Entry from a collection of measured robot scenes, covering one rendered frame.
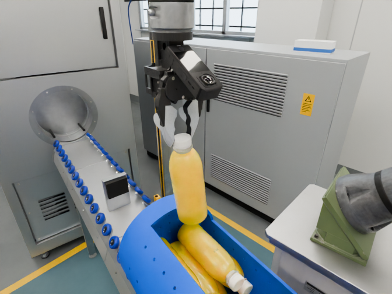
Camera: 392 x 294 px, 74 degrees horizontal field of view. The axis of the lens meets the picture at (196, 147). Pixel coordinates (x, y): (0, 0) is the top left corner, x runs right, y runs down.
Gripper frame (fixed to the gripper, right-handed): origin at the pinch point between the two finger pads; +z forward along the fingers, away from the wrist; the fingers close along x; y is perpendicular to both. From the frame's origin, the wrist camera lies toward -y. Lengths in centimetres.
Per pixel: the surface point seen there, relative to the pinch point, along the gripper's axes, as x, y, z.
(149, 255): 10.0, -0.7, 26.4
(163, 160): -30, 64, 46
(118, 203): 0, 51, 51
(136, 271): 13.0, 0.7, 31.0
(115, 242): 10, 28, 48
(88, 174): 3, 85, 54
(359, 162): -260, 46, 121
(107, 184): 4, 49, 38
